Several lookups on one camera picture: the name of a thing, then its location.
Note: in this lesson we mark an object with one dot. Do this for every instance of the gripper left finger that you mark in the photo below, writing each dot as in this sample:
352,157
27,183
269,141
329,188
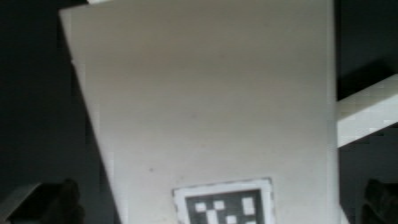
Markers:
43,203

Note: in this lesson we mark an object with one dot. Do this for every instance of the white U-shaped boundary frame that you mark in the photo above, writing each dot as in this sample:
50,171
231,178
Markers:
368,111

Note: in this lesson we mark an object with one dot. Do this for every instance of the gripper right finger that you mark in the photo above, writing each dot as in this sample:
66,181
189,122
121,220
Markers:
380,203

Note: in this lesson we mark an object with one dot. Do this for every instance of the white cabinet top block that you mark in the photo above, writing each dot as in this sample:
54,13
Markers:
206,79

